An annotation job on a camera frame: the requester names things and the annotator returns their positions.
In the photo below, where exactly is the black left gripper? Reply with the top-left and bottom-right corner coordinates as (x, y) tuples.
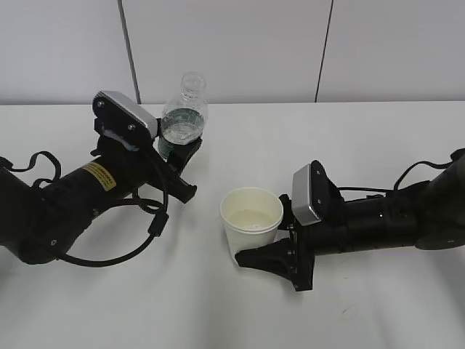
(91, 118), (202, 204)

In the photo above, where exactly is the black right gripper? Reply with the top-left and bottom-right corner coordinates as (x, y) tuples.
(234, 194), (349, 292)

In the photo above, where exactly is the clear water bottle green label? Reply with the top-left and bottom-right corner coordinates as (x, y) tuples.
(158, 72), (208, 159)

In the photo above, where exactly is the white paper cup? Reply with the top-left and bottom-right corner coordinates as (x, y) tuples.
(219, 188), (284, 257)

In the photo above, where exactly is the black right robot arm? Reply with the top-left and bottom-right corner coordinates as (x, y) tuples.
(234, 149), (464, 292)

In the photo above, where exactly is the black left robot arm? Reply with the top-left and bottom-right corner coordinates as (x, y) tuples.
(1, 119), (202, 268)

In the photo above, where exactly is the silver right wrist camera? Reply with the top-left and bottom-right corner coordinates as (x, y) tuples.
(291, 160), (344, 226)

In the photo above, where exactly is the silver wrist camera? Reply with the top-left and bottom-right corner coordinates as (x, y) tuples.
(92, 90), (155, 151)
(291, 160), (344, 226)

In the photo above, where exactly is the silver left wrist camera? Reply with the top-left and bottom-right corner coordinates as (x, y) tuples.
(92, 90), (155, 151)

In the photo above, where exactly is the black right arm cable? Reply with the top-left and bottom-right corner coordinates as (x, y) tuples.
(336, 151), (458, 204)

